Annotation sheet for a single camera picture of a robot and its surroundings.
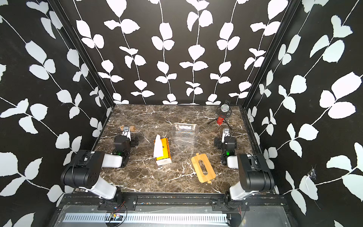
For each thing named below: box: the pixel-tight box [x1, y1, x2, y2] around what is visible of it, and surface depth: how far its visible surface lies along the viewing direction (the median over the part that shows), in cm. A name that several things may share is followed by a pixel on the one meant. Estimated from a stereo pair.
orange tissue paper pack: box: [155, 136, 173, 166], surface depth 86 cm
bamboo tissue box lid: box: [190, 152, 217, 184], surface depth 88 cm
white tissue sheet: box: [153, 134, 164, 158], surface depth 87 cm
